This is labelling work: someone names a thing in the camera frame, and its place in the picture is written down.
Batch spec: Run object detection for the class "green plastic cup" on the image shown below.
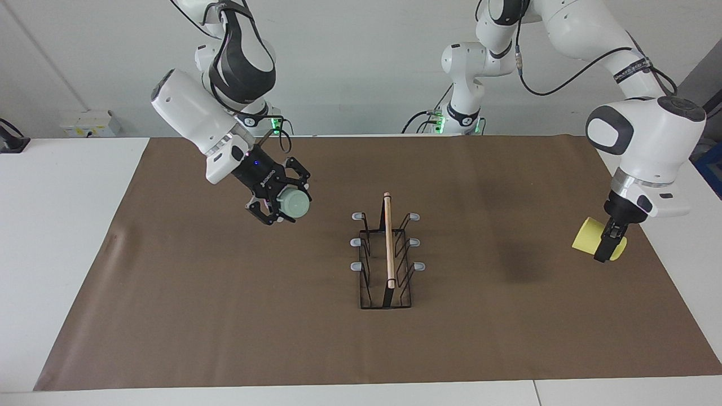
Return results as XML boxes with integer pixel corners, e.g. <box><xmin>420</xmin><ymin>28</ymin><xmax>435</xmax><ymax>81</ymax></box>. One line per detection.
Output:
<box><xmin>278</xmin><ymin>188</ymin><xmax>312</xmax><ymax>220</ymax></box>

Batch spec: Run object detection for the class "white wall socket box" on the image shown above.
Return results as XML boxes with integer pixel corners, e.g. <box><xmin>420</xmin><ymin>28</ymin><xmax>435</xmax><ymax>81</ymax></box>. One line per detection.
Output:
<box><xmin>60</xmin><ymin>110</ymin><xmax>122</xmax><ymax>138</ymax></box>

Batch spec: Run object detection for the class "black table clamp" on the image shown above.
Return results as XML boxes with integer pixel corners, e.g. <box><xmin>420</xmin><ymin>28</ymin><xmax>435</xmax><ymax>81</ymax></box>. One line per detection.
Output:
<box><xmin>0</xmin><ymin>118</ymin><xmax>30</xmax><ymax>154</ymax></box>

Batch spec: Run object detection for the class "blue box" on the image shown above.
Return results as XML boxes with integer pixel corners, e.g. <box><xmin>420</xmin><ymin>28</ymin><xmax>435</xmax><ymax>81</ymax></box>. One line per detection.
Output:
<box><xmin>694</xmin><ymin>158</ymin><xmax>722</xmax><ymax>198</ymax></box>

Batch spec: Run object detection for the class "black wire cup rack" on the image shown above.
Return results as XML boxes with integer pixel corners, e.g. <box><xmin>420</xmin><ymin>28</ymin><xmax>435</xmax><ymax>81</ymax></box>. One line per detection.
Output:
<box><xmin>350</xmin><ymin>192</ymin><xmax>426</xmax><ymax>310</ymax></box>

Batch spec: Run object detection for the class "yellow plastic cup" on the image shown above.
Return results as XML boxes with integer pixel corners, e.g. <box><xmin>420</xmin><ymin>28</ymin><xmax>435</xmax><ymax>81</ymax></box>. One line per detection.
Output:
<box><xmin>571</xmin><ymin>217</ymin><xmax>628</xmax><ymax>262</ymax></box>

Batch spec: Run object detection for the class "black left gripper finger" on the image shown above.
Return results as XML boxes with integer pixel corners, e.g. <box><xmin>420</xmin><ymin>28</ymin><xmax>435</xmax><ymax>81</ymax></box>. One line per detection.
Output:
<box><xmin>593</xmin><ymin>219</ymin><xmax>630</xmax><ymax>264</ymax></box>

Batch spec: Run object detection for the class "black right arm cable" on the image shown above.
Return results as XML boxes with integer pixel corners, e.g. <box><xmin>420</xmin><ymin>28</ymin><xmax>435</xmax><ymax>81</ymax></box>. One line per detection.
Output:
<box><xmin>169</xmin><ymin>0</ymin><xmax>294</xmax><ymax>154</ymax></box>

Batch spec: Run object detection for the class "brown paper table mat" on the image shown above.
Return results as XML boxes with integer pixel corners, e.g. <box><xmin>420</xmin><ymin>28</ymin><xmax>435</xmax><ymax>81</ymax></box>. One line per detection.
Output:
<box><xmin>33</xmin><ymin>134</ymin><xmax>722</xmax><ymax>391</ymax></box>

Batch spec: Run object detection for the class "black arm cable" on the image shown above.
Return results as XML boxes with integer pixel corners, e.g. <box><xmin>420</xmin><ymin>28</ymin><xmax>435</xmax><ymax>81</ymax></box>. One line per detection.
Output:
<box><xmin>512</xmin><ymin>23</ymin><xmax>677</xmax><ymax>96</ymax></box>
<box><xmin>169</xmin><ymin>0</ymin><xmax>294</xmax><ymax>154</ymax></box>

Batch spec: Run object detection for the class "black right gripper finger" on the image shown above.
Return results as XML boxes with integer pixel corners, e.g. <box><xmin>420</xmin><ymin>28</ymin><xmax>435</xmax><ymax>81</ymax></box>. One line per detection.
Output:
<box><xmin>245</xmin><ymin>192</ymin><xmax>298</xmax><ymax>226</ymax></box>
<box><xmin>280</xmin><ymin>157</ymin><xmax>312</xmax><ymax>195</ymax></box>

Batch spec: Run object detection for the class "black base power cable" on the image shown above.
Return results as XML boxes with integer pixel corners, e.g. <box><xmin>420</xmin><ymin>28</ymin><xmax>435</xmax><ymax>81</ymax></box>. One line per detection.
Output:
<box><xmin>402</xmin><ymin>83</ymin><xmax>455</xmax><ymax>134</ymax></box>

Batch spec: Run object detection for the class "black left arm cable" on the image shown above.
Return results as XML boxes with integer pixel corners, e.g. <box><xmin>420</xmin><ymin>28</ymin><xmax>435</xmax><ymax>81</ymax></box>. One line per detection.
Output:
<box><xmin>512</xmin><ymin>23</ymin><xmax>677</xmax><ymax>96</ymax></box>

